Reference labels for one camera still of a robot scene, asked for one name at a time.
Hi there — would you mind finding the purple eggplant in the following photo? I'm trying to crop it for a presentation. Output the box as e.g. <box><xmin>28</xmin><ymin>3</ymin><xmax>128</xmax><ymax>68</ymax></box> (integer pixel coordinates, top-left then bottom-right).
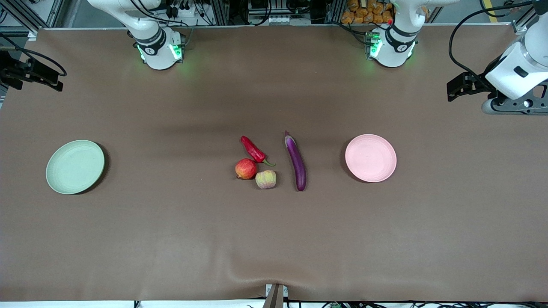
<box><xmin>284</xmin><ymin>130</ymin><xmax>307</xmax><ymax>192</ymax></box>

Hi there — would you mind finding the red chili pepper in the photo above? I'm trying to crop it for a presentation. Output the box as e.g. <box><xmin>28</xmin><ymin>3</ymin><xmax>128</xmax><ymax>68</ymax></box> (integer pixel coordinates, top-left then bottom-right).
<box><xmin>240</xmin><ymin>136</ymin><xmax>276</xmax><ymax>167</ymax></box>

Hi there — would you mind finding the red apple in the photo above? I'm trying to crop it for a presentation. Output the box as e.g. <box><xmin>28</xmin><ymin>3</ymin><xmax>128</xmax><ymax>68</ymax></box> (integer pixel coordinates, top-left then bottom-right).
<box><xmin>235</xmin><ymin>158</ymin><xmax>258</xmax><ymax>180</ymax></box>

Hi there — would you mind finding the light green plate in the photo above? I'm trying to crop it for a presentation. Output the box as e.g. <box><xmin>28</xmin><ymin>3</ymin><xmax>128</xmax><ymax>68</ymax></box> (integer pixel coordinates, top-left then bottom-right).
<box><xmin>46</xmin><ymin>140</ymin><xmax>105</xmax><ymax>195</ymax></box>

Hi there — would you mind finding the pink plate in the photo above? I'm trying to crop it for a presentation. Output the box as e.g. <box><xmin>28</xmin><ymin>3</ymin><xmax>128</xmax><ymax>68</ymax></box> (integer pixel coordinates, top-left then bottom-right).
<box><xmin>345</xmin><ymin>134</ymin><xmax>397</xmax><ymax>183</ymax></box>

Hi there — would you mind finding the bag of orange items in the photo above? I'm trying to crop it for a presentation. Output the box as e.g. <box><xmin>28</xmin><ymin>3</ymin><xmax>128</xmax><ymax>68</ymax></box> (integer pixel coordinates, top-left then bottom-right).
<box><xmin>341</xmin><ymin>0</ymin><xmax>393</xmax><ymax>25</ymax></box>

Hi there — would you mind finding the power strip with black plugs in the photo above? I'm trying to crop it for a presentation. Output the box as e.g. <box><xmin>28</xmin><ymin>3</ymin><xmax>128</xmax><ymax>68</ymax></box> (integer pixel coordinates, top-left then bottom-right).
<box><xmin>164</xmin><ymin>0</ymin><xmax>207</xmax><ymax>23</ymax></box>

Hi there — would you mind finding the brown table cloth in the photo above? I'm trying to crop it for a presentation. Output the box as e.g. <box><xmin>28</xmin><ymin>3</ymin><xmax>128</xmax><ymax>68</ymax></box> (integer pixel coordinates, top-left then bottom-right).
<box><xmin>0</xmin><ymin>24</ymin><xmax>548</xmax><ymax>302</ymax></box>

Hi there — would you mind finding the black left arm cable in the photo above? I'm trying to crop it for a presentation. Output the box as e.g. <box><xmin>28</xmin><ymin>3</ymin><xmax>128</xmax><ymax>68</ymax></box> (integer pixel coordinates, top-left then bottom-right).
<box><xmin>448</xmin><ymin>0</ymin><xmax>535</xmax><ymax>83</ymax></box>

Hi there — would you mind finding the aluminium frame post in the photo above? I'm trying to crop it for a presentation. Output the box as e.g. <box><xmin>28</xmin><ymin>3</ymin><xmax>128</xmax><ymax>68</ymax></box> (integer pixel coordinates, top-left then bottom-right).
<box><xmin>512</xmin><ymin>9</ymin><xmax>536</xmax><ymax>35</ymax></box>
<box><xmin>0</xmin><ymin>0</ymin><xmax>43</xmax><ymax>40</ymax></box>

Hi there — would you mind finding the metal bracket at table edge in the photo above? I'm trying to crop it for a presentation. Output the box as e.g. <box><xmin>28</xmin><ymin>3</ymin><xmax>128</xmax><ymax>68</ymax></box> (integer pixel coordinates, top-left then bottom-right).
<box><xmin>262</xmin><ymin>284</ymin><xmax>289</xmax><ymax>308</ymax></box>

